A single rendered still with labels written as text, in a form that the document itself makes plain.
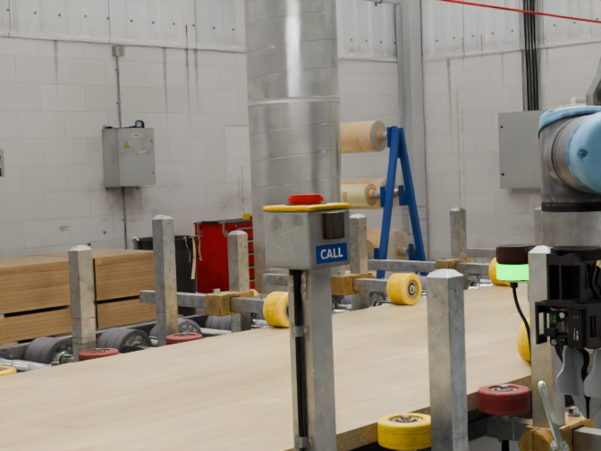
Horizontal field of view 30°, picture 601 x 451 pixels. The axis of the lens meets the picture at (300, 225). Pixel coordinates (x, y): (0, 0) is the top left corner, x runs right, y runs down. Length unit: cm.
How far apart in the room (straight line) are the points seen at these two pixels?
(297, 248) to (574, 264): 34
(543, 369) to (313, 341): 52
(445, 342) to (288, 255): 31
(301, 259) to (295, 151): 444
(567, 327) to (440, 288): 17
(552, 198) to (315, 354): 35
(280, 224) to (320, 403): 21
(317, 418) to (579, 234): 38
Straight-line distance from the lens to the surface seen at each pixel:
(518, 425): 177
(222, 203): 1082
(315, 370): 126
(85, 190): 983
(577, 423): 174
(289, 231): 123
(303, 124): 566
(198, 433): 158
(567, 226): 137
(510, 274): 167
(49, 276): 808
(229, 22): 1104
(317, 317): 125
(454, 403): 147
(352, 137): 897
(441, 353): 146
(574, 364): 145
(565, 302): 137
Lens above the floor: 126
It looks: 3 degrees down
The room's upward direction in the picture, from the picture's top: 2 degrees counter-clockwise
